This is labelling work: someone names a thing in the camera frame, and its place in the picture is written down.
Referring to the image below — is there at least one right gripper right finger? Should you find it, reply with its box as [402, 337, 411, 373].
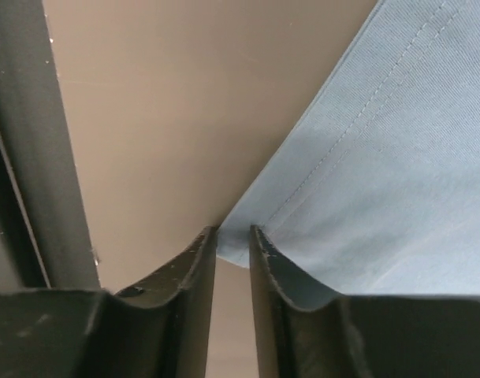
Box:
[249, 226, 480, 377]

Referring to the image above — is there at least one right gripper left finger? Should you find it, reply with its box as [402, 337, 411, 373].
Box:
[0, 227, 217, 377]

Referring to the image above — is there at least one light blue t-shirt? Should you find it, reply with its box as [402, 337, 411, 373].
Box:
[218, 1, 480, 295]

